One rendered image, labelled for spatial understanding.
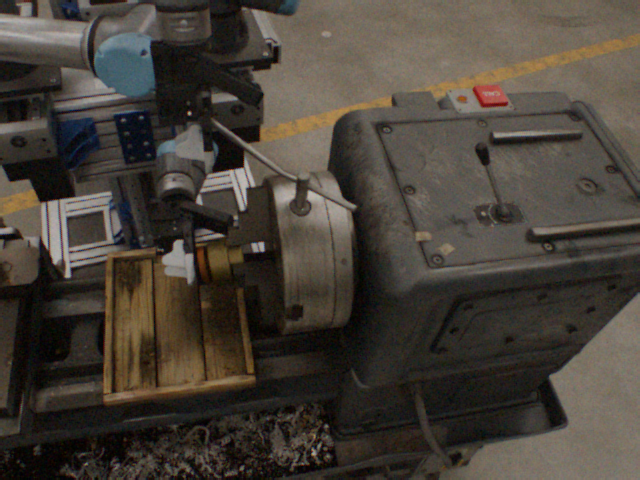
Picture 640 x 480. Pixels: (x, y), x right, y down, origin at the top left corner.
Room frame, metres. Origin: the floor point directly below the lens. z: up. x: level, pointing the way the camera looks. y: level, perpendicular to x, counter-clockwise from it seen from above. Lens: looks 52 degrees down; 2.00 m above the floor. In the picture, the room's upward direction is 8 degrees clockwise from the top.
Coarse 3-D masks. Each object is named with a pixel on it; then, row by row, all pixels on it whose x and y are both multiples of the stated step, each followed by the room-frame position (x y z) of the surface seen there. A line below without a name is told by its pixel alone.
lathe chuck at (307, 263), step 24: (288, 192) 0.68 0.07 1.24; (312, 192) 0.69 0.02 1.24; (288, 216) 0.62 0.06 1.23; (312, 216) 0.63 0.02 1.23; (288, 240) 0.58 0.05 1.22; (312, 240) 0.59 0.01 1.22; (288, 264) 0.55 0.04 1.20; (312, 264) 0.56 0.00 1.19; (288, 288) 0.52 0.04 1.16; (312, 288) 0.53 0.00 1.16; (312, 312) 0.52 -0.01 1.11
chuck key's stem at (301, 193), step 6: (300, 174) 0.64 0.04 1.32; (306, 174) 0.65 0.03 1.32; (300, 180) 0.64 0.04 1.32; (306, 180) 0.64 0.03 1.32; (300, 186) 0.64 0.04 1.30; (300, 192) 0.64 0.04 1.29; (306, 192) 0.64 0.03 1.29; (300, 198) 0.64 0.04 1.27; (306, 198) 0.64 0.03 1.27; (300, 204) 0.64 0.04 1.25; (300, 210) 0.64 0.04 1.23
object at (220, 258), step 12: (204, 252) 0.61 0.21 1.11; (216, 252) 0.61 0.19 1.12; (228, 252) 0.62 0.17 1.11; (240, 252) 0.62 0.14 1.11; (204, 264) 0.58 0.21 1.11; (216, 264) 0.59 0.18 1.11; (228, 264) 0.59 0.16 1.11; (204, 276) 0.57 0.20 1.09; (216, 276) 0.57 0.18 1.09; (228, 276) 0.58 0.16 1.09
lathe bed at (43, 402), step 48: (48, 288) 0.62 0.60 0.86; (96, 288) 0.65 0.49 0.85; (48, 336) 0.55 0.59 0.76; (96, 336) 0.53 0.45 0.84; (288, 336) 0.59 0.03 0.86; (336, 336) 0.61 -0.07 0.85; (48, 384) 0.41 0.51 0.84; (288, 384) 0.51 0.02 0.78; (336, 384) 0.55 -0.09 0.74; (48, 432) 0.34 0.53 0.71; (96, 432) 0.36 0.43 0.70
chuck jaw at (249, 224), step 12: (252, 192) 0.71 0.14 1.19; (264, 192) 0.71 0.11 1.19; (252, 204) 0.69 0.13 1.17; (264, 204) 0.70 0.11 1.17; (240, 216) 0.67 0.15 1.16; (252, 216) 0.68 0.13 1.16; (264, 216) 0.68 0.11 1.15; (228, 228) 0.66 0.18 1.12; (240, 228) 0.66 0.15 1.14; (252, 228) 0.66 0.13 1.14; (264, 228) 0.67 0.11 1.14; (240, 240) 0.64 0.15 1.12; (252, 240) 0.65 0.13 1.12; (264, 240) 0.65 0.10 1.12
